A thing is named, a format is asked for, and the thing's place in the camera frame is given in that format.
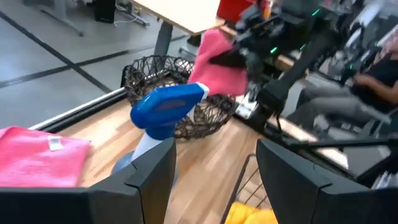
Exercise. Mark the pink microfiber towel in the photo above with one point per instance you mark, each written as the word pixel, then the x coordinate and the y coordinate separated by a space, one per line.
pixel 217 77
pixel 34 161

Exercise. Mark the blue-capped spray bottle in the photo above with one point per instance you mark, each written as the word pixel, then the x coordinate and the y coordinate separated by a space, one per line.
pixel 164 107

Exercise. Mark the person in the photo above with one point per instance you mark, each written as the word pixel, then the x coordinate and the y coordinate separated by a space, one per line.
pixel 367 90

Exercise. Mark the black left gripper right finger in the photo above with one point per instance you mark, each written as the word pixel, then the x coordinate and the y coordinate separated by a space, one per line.
pixel 304 199

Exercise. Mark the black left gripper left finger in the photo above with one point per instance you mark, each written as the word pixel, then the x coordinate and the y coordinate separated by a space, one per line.
pixel 124 202

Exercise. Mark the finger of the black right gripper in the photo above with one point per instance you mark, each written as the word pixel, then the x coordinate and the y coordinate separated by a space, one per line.
pixel 227 59

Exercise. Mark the yellow microfiber towel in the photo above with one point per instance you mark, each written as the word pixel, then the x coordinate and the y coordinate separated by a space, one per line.
pixel 248 216

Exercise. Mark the orange bottle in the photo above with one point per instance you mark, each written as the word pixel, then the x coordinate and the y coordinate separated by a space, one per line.
pixel 266 8

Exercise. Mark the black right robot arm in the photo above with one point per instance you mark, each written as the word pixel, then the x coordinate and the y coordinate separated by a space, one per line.
pixel 298 65

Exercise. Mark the red plastic bin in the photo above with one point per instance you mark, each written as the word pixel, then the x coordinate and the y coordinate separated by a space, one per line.
pixel 231 9

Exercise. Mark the black computer tower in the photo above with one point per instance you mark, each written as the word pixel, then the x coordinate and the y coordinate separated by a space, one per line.
pixel 105 11

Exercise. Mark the light wood background table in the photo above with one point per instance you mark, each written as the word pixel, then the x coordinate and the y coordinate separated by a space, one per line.
pixel 183 12

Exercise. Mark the black aluminium table frame rail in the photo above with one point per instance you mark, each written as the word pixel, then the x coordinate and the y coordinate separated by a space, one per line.
pixel 81 110

